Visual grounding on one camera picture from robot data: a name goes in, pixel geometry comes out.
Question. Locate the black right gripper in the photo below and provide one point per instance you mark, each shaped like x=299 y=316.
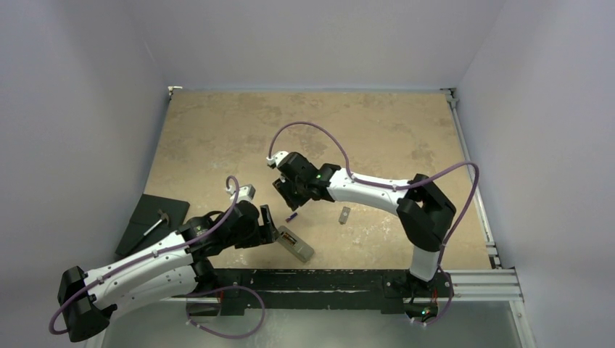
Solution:
x=289 y=183

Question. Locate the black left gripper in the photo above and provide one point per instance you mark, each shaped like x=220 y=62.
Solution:
x=271 y=231

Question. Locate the white universal AC remote control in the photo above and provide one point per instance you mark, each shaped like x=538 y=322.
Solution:
x=301 y=250

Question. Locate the black green gold AAA battery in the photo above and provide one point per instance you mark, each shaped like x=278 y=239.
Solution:
x=289 y=239

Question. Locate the blue purple AAA battery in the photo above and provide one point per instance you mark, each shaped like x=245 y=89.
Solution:
x=291 y=217

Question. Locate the grey battery compartment cover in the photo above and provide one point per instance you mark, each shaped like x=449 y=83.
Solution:
x=343 y=217

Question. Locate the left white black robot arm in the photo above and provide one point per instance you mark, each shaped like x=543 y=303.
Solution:
x=177 y=265

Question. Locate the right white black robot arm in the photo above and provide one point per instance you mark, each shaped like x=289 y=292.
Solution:
x=425 y=213

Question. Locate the metal hammer tool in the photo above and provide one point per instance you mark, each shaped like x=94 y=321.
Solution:
x=163 y=218

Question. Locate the black mat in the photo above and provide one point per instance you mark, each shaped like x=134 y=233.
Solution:
x=143 y=217

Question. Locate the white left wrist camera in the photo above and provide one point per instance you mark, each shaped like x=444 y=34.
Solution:
x=243 y=194

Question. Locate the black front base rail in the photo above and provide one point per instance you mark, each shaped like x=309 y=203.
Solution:
x=386 y=291

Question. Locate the aluminium frame rail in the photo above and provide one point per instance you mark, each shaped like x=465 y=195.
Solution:
x=498 y=284

